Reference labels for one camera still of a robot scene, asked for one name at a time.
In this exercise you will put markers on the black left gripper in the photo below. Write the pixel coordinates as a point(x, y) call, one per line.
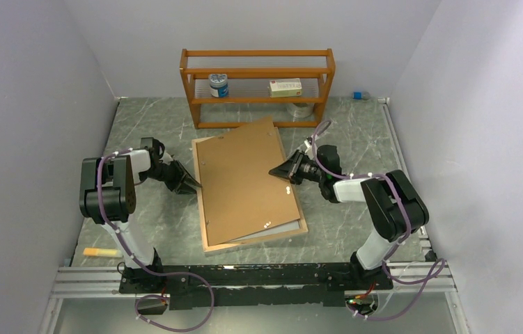
point(182, 175)

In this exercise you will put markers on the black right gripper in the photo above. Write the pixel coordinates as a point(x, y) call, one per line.
point(289, 169)

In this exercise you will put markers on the brown backing board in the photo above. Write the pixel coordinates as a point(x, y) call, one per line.
point(242, 180)

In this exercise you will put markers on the wooden picture frame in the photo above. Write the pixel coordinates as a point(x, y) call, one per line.
point(205, 230)

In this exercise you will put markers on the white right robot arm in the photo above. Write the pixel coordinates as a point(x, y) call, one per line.
point(396, 209)

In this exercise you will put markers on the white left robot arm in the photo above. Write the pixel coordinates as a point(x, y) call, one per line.
point(107, 195)

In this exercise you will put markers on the silver tape roll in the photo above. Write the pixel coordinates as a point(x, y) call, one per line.
point(300, 109)

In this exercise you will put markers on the white green box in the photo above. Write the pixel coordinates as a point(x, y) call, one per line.
point(285, 88)

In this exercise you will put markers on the blue white jar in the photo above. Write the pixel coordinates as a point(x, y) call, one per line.
point(218, 84)

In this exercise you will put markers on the blue capped bottle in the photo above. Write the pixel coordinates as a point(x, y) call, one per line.
point(361, 95)

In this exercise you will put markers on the orange wooden shelf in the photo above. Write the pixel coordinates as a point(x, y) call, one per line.
point(249, 74)

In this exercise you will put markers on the yellow glue stick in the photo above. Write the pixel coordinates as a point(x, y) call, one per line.
point(102, 252)

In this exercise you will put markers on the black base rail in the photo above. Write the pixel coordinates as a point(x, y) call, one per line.
point(194, 286)

